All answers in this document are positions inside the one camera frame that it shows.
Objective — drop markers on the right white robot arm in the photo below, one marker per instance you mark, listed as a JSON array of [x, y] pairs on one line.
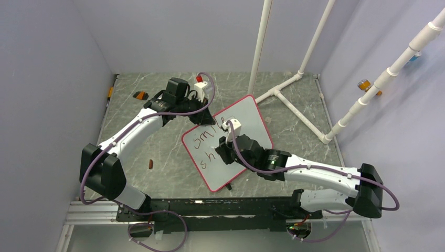
[[344, 188]]

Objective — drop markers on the red framed whiteboard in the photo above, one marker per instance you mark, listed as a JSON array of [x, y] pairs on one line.
[[213, 157]]

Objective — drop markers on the blue wall fitting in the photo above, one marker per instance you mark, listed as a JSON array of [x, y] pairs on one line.
[[415, 56]]

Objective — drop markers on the white pvc pipe frame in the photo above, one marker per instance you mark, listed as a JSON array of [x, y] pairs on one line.
[[276, 91]]

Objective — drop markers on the black orange brush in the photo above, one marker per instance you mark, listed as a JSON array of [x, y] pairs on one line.
[[141, 95]]

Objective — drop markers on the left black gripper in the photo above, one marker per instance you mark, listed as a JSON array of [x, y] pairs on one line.
[[202, 118]]

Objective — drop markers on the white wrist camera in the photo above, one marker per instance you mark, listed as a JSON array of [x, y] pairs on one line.
[[232, 128], [203, 89]]

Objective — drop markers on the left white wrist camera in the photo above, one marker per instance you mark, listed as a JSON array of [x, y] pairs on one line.
[[203, 89]]

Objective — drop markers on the orange yellow wall fitting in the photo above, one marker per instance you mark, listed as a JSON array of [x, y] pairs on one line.
[[364, 85]]

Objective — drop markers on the white pipe on wall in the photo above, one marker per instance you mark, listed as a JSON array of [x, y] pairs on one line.
[[426, 35]]

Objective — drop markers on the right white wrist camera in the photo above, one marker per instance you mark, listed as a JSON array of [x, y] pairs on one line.
[[232, 128]]

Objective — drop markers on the aluminium frame rail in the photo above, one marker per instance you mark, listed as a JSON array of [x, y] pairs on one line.
[[105, 212]]

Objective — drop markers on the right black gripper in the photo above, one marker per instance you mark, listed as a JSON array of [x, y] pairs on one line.
[[223, 149]]

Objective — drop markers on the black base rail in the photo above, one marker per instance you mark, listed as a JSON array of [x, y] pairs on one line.
[[215, 214]]

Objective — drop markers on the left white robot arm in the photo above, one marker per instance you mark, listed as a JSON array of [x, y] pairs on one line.
[[101, 165]]

